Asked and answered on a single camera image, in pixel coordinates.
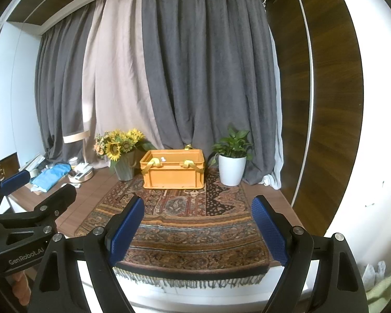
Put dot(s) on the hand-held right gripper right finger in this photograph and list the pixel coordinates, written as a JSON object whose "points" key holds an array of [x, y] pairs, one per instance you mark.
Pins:
{"points": [[268, 231]]}

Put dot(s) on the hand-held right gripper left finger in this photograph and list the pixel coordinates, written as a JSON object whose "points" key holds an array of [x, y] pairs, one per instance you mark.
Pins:
{"points": [[127, 231]]}

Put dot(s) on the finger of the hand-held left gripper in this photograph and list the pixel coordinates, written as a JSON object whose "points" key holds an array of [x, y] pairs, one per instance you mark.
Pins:
{"points": [[52, 203], [16, 181]]}

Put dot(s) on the person's left hand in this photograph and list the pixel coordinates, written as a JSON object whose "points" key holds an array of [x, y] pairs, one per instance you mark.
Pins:
{"points": [[21, 287]]}

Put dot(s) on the small white card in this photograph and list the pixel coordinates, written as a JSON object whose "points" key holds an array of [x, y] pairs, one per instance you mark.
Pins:
{"points": [[71, 185]]}

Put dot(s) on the blue cloth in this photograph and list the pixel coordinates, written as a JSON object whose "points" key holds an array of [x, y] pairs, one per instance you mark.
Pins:
{"points": [[50, 176]]}

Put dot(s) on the round white tray with items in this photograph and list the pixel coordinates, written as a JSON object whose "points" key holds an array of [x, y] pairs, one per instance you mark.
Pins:
{"points": [[81, 174]]}

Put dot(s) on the small white jar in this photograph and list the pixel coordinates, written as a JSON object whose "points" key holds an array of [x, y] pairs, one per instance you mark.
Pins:
{"points": [[73, 163]]}

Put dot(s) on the grey-green ribbed vase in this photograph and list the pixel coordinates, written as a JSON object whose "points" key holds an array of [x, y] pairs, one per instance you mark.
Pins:
{"points": [[124, 169]]}

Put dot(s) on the patterned fringed rug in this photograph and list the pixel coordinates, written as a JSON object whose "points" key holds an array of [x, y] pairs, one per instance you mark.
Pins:
{"points": [[189, 234]]}

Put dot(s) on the white ribbed plant pot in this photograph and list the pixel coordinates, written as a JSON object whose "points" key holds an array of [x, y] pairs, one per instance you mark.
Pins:
{"points": [[232, 171]]}

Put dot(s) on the artificial sunflower bouquet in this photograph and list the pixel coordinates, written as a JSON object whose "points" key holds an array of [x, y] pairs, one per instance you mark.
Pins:
{"points": [[122, 143]]}

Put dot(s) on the green leafy houseplant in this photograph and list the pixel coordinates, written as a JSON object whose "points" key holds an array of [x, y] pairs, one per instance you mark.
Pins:
{"points": [[231, 143]]}

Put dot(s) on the narrow grey curtain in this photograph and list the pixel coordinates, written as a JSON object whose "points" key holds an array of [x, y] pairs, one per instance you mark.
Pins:
{"points": [[62, 88]]}

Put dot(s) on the white sheer curtain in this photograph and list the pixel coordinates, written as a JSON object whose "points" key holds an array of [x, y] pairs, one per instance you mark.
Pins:
{"points": [[277, 120]]}

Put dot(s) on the pale grey cloth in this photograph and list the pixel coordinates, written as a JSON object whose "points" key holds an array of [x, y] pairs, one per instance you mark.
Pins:
{"points": [[374, 272]]}

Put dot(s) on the beige curtain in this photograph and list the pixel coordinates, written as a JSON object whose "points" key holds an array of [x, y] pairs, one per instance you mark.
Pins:
{"points": [[117, 88]]}

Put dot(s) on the light green cloth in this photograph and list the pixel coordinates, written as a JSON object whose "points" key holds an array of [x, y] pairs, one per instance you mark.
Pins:
{"points": [[389, 295]]}

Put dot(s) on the wide grey curtain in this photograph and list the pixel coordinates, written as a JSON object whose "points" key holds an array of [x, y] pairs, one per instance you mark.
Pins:
{"points": [[208, 71]]}

